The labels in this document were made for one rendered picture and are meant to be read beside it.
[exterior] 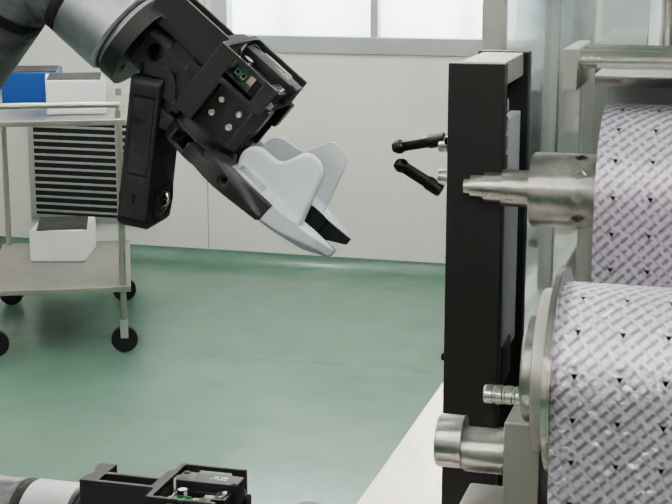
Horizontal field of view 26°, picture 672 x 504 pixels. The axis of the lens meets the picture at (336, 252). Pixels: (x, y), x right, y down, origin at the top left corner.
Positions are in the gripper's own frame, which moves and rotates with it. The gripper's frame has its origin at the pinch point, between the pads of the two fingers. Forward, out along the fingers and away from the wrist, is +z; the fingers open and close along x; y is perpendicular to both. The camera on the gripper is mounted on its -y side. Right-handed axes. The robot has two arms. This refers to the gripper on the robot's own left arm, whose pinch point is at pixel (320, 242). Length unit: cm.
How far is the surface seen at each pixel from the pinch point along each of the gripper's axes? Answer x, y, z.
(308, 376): 383, -178, -4
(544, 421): -6.0, 3.5, 19.4
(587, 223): 24.1, 8.8, 13.9
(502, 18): 97, 6, -10
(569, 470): -5.0, 1.8, 22.9
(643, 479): -5.0, 4.8, 26.7
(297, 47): 550, -134, -114
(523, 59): 42.2, 12.5, -0.4
